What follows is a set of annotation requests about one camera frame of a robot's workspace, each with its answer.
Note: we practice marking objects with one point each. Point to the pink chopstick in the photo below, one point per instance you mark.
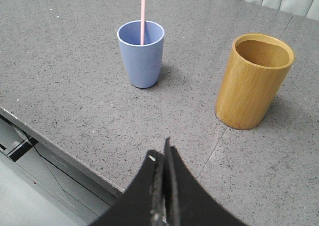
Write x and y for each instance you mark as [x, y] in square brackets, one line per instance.
[142, 23]

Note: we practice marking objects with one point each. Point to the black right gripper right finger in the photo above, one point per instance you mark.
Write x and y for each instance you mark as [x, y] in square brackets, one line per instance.
[186, 202]

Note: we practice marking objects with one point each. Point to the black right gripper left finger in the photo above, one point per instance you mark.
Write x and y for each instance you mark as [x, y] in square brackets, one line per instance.
[142, 202]

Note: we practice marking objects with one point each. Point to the grey cabinet under counter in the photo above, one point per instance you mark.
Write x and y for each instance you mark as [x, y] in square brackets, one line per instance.
[40, 185]

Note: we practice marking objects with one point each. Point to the bamboo cylindrical holder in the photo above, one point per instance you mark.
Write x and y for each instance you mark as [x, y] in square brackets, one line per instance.
[256, 68]

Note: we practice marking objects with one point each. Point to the blue plastic cup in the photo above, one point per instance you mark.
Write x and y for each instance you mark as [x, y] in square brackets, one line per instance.
[142, 62]

